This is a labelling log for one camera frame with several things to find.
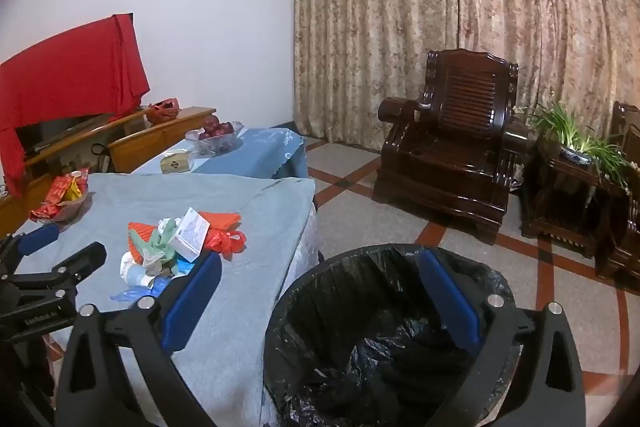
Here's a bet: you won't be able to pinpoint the dark wooden side table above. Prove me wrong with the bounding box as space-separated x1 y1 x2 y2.
520 134 631 258

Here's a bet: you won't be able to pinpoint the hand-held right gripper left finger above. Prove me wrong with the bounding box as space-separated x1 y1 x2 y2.
54 251 223 427

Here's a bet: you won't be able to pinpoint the red cloth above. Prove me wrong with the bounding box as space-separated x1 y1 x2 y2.
0 13 151 198

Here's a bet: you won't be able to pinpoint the red plastic bag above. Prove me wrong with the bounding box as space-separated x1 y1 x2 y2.
205 229 248 256

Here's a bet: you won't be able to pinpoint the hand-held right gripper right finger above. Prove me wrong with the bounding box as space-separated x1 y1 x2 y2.
417 250 587 427

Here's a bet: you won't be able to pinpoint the red snack packets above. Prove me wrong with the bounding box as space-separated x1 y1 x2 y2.
30 189 93 225

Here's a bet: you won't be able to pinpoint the blue plastic bag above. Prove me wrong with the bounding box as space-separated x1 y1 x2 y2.
110 274 173 303

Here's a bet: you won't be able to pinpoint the white medicine box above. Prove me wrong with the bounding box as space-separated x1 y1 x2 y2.
172 207 210 263

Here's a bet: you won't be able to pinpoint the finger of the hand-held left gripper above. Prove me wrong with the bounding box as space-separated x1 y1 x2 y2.
10 243 107 306
0 223 61 280

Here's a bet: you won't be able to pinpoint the potted green plant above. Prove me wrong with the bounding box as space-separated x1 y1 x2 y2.
525 102 633 188

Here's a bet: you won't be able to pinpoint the white quilted table skirt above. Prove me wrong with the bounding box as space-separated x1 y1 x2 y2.
300 202 321 280

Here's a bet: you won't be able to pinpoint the red woven basket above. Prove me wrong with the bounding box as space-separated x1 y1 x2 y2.
146 98 182 124

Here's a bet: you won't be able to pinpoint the glass fruit bowl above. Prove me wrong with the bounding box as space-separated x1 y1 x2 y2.
185 121 244 156

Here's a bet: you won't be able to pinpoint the blue tablecloth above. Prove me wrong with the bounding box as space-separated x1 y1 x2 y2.
131 127 309 180

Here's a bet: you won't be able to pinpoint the pale green glove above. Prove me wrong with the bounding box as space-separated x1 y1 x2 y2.
131 219 183 278

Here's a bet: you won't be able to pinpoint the black television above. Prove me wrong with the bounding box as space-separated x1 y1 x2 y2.
17 113 117 155

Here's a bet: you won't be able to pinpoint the beige tissue box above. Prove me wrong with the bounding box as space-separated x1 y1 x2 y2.
160 149 195 172

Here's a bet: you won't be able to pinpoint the beige patterned curtain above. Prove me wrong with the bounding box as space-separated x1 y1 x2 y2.
287 0 640 162

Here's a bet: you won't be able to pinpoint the black bagged trash bin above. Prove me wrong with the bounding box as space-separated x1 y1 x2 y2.
262 244 521 427

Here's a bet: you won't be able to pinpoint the orange foam net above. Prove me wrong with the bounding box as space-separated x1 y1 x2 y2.
197 210 243 233
127 222 162 258

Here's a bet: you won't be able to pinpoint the dark wooden armchair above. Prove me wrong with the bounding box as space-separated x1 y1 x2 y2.
595 101 640 293
372 49 523 244

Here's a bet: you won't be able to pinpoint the wooden television cabinet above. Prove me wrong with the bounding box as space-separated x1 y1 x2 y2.
0 106 217 238

